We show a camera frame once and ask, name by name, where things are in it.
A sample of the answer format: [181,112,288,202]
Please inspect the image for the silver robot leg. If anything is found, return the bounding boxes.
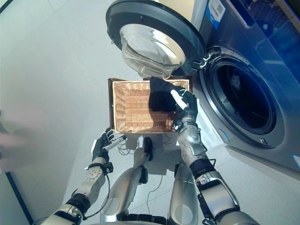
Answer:
[100,137,155,223]
[169,163,198,225]

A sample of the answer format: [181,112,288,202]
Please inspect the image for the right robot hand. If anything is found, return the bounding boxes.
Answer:
[170,86,199,122]

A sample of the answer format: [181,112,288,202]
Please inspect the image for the round glass washer door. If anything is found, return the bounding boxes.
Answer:
[105,0,207,81]

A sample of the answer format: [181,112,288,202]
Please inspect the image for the grey robot torso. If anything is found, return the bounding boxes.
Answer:
[93,217,170,225]

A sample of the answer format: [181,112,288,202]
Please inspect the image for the blue white energy label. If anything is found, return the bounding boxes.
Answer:
[206,0,226,30]

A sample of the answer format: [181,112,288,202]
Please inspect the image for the rectangular wicker laundry basket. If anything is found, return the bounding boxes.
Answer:
[112,79,190,134]

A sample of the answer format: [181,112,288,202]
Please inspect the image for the silver right robot leg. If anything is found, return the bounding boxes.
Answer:
[169,163,198,225]

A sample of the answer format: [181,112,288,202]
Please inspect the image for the charcoal garment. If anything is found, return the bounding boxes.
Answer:
[149,76,188,113]

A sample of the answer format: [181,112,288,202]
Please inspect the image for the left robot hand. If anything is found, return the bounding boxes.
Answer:
[91,127,127,165]

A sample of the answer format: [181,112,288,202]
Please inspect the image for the white cabinet side panel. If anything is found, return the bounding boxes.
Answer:
[191,0,210,31]

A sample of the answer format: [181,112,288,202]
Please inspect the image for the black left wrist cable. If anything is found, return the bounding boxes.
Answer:
[83,172,113,218]

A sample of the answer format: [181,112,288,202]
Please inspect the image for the white garment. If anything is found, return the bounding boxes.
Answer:
[231,72,242,90]

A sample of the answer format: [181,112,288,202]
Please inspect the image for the silver left robot leg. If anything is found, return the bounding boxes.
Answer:
[100,137,155,223]

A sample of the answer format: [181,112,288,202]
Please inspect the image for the grey front-load washing machine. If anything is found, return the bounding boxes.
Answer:
[192,0,300,170]

